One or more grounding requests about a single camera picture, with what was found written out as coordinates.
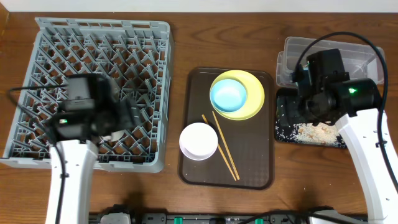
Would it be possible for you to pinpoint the clear plastic waste bin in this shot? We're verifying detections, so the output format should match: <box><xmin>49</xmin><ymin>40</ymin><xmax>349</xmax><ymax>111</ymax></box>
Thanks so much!
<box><xmin>276</xmin><ymin>37</ymin><xmax>384</xmax><ymax>88</ymax></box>

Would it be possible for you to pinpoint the wooden chopstick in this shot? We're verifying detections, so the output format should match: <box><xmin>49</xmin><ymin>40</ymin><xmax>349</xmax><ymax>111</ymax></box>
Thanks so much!
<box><xmin>201</xmin><ymin>114</ymin><xmax>237</xmax><ymax>181</ymax></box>
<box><xmin>212</xmin><ymin>111</ymin><xmax>240</xmax><ymax>180</ymax></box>

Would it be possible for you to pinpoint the grey plastic dish rack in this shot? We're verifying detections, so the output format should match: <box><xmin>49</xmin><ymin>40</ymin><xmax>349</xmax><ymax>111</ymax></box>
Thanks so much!
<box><xmin>1</xmin><ymin>17</ymin><xmax>174</xmax><ymax>173</ymax></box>

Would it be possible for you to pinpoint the lower wooden chopstick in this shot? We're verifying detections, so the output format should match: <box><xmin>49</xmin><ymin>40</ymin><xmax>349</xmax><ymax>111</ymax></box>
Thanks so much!
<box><xmin>201</xmin><ymin>114</ymin><xmax>237</xmax><ymax>181</ymax></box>

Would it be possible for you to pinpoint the upper wooden chopstick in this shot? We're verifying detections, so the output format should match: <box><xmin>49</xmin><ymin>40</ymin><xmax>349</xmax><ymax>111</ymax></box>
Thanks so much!
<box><xmin>212</xmin><ymin>111</ymin><xmax>240</xmax><ymax>180</ymax></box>

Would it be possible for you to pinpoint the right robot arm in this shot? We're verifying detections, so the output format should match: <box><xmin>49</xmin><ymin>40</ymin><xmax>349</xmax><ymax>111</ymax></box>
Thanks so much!
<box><xmin>288</xmin><ymin>49</ymin><xmax>397</xmax><ymax>223</ymax></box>

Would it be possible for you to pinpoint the white round bowl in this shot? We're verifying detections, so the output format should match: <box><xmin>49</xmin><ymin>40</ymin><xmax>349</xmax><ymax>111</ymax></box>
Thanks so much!
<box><xmin>179</xmin><ymin>123</ymin><xmax>218</xmax><ymax>161</ymax></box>

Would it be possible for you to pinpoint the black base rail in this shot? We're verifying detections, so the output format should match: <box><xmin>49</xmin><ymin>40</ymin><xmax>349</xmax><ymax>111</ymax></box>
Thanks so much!
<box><xmin>88</xmin><ymin>204</ymin><xmax>308</xmax><ymax>224</ymax></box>

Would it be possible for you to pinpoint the dark brown serving tray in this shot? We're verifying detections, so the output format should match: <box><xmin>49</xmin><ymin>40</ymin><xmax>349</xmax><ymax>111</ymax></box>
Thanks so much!
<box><xmin>178</xmin><ymin>68</ymin><xmax>275</xmax><ymax>190</ymax></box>

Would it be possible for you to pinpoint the spilled rice food waste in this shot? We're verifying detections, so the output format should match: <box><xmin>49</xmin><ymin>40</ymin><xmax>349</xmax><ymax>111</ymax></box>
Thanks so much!
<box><xmin>276</xmin><ymin>104</ymin><xmax>345</xmax><ymax>147</ymax></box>

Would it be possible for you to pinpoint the black food waste tray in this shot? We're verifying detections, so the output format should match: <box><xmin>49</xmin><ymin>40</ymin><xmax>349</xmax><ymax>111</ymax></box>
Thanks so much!
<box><xmin>274</xmin><ymin>87</ymin><xmax>348</xmax><ymax>149</ymax></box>

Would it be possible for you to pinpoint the yellow round plate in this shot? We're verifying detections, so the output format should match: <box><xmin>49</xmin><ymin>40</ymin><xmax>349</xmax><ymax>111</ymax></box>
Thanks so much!
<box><xmin>210</xmin><ymin>70</ymin><xmax>265</xmax><ymax>121</ymax></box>

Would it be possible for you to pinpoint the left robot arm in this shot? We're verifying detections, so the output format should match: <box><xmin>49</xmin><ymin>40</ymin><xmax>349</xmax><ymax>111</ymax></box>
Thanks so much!
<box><xmin>45</xmin><ymin>73</ymin><xmax>140</xmax><ymax>223</ymax></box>

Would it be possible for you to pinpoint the light blue bowl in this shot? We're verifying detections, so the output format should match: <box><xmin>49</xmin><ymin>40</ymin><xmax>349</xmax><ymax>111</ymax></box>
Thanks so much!
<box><xmin>210</xmin><ymin>79</ymin><xmax>247</xmax><ymax>113</ymax></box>

